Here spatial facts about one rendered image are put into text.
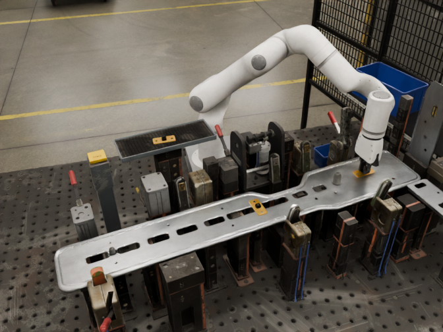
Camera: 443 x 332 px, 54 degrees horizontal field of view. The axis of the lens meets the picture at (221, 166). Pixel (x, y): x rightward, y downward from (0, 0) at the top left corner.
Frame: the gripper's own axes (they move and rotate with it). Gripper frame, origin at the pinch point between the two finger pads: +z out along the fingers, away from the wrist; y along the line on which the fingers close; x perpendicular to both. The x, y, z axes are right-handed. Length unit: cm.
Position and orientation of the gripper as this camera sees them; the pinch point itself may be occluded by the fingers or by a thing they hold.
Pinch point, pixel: (364, 166)
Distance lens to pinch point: 180.4
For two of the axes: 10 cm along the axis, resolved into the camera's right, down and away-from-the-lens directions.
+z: 0.1, 8.0, 6.0
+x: 9.2, -2.5, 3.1
